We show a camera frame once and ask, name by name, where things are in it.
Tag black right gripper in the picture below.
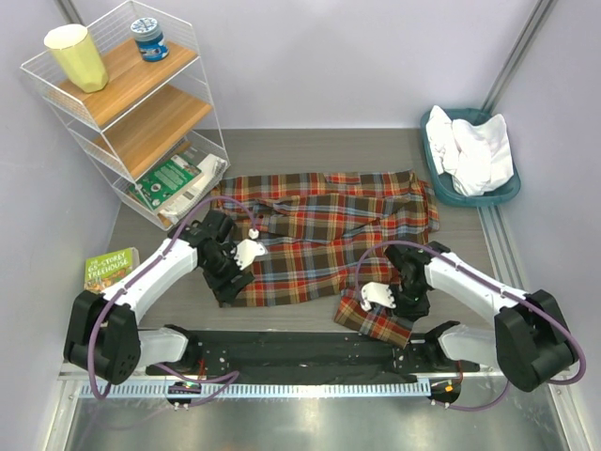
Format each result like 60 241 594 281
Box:
382 278 430 321

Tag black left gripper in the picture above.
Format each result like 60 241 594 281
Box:
200 242 254 303

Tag red brown plaid shirt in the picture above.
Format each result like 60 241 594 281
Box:
210 170 439 348

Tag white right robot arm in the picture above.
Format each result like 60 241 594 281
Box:
385 241 586 392

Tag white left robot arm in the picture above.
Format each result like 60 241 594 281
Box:
63 210 268 385

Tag white shirts in basket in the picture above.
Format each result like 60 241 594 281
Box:
425 105 514 197

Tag white booklet on shelf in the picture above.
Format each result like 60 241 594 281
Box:
159 154 227 224

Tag teal plastic basket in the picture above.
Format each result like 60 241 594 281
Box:
421 105 521 208

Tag green treehouse book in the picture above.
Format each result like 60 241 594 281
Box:
84 247 140 293

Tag blue jar with lid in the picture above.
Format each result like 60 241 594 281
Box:
130 17 169 62

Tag yellow faceted cup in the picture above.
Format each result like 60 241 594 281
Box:
43 23 109 93

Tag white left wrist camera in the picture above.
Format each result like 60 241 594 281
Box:
234 228 268 271

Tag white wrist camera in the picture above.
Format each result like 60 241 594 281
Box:
360 282 396 312
234 228 268 271

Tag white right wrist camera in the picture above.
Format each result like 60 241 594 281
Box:
360 282 396 312

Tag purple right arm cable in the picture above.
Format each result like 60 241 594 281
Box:
354 241 588 412

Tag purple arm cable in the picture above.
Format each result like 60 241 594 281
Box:
354 241 588 412
88 195 259 410

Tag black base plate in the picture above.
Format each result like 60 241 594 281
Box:
145 326 481 384

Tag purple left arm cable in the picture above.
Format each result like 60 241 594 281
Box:
88 195 259 410

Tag white wire wooden shelf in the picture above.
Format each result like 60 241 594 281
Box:
21 1 229 230

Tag aluminium rail frame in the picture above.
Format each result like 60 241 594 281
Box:
44 206 591 451

